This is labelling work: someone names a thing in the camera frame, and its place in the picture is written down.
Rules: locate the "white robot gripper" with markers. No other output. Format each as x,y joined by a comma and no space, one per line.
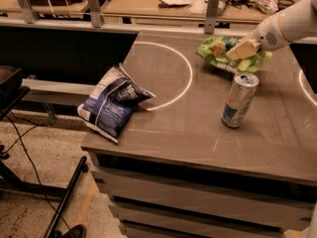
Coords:
265,36

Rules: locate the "green rice chip bag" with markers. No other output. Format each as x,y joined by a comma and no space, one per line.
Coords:
234,55

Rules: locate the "blue chip bag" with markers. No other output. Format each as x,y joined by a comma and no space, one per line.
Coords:
112,102

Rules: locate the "silver blue energy drink can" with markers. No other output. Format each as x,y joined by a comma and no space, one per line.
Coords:
241,94

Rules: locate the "white snack packet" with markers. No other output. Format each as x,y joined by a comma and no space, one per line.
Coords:
266,6

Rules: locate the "black round cup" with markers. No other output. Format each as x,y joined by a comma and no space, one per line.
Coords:
283,4

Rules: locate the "grey drawer cabinet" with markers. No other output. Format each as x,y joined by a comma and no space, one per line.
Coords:
178,172

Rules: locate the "grey metal floor beam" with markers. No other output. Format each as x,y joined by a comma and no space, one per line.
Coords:
54,92

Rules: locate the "black seat edge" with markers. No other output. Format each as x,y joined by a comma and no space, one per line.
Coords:
11,88

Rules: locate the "black chair base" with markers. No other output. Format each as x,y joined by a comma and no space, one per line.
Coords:
9,181

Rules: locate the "metal bracket right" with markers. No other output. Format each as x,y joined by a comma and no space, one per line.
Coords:
211,14

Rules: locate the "metal bracket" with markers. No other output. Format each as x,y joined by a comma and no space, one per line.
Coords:
211,14
29,15
95,13

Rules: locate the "metal bracket middle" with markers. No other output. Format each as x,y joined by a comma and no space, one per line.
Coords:
95,13

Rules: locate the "metal bracket left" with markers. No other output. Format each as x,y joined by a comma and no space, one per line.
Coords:
29,15

